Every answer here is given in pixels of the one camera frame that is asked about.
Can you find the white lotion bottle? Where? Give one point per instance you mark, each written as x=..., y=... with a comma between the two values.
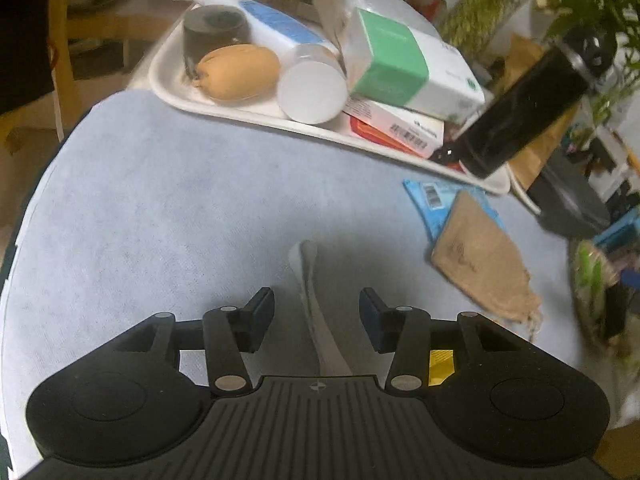
x=310, y=90

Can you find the red snack packet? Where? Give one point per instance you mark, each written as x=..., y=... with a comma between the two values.
x=425, y=0

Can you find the yellow packet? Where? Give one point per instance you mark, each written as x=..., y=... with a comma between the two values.
x=442, y=367

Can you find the dark glass jar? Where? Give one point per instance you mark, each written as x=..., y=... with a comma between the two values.
x=215, y=30

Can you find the white red box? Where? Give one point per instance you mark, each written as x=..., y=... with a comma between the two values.
x=395, y=127

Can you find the tan egg-shaped pouch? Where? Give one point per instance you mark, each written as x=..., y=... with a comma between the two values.
x=240, y=72

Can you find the black thermos bottle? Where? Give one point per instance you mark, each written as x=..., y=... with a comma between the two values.
x=520, y=115

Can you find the brown burlap pouch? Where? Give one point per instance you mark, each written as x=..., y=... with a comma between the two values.
x=480, y=265

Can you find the green white box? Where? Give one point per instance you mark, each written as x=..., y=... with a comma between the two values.
x=400, y=60

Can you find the white tray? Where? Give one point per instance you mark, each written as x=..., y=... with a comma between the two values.
x=165, y=75

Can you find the wooden chair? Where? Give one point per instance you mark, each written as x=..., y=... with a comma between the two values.
x=60, y=35

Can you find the blue packet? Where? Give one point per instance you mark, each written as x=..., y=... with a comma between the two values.
x=430, y=200

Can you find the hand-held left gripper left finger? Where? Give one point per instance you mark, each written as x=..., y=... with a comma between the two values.
x=262, y=312

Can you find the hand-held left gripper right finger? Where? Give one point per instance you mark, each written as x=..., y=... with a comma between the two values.
x=372, y=317

